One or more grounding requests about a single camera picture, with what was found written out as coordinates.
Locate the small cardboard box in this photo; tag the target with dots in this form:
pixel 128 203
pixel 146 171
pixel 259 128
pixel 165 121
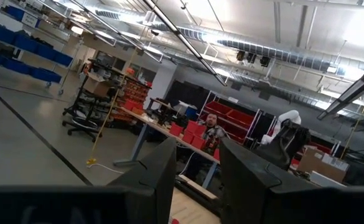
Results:
pixel 96 87

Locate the black rolling cart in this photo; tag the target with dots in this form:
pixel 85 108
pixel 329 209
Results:
pixel 85 121

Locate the large cardboard box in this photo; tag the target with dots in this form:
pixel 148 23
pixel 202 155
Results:
pixel 315 165

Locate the silver ventilation duct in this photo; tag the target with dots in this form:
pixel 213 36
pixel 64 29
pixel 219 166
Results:
pixel 262 49

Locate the blue container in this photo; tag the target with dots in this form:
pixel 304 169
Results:
pixel 191 113

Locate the orange-red bin stack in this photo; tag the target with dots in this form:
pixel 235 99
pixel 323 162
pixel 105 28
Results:
pixel 133 106

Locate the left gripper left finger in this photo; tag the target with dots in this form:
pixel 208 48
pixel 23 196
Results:
pixel 76 205

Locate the person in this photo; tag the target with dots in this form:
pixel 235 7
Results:
pixel 212 130

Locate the shelving with blue bins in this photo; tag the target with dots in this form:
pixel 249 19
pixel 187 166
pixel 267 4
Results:
pixel 26 43

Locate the black partition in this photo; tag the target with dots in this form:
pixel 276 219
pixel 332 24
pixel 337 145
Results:
pixel 181 93

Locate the black aluminium table frame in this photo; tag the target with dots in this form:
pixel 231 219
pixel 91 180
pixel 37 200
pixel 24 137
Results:
pixel 197 202

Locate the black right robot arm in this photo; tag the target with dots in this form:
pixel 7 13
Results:
pixel 284 146

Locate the black ceiling spotlight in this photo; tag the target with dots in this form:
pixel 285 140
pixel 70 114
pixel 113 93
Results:
pixel 264 61
pixel 251 58
pixel 240 55

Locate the orange drawer cabinet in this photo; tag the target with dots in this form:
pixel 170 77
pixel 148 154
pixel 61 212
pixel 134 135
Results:
pixel 135 91

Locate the white rounded object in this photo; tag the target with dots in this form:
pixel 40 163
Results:
pixel 290 116

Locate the red plastic bin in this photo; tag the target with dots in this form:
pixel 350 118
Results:
pixel 198 142
pixel 196 127
pixel 176 129
pixel 216 154
pixel 188 138

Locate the workbench with grey legs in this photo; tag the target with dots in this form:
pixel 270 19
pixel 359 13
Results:
pixel 156 127

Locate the white rack with red bins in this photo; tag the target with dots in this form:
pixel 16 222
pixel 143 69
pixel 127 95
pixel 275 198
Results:
pixel 231 116

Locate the long ceiling light fixture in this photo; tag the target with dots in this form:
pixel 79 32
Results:
pixel 356 88
pixel 184 40

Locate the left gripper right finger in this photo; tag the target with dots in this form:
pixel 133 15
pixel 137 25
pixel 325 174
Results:
pixel 293 205

